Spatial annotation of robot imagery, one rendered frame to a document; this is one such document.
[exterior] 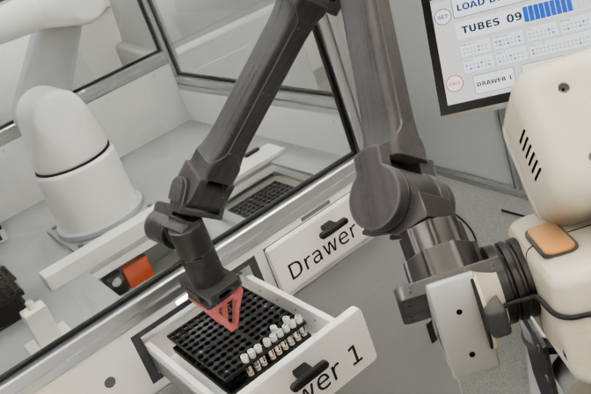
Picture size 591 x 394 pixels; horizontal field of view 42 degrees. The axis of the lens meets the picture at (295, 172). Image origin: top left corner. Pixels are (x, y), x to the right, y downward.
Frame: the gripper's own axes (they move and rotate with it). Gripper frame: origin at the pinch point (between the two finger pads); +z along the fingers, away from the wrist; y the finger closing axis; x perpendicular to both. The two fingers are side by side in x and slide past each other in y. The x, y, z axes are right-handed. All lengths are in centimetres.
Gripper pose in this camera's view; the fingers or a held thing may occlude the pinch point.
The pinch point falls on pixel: (227, 322)
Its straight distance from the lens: 131.8
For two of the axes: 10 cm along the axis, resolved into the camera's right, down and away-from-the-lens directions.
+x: -7.6, 4.8, -4.4
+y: -5.8, -1.9, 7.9
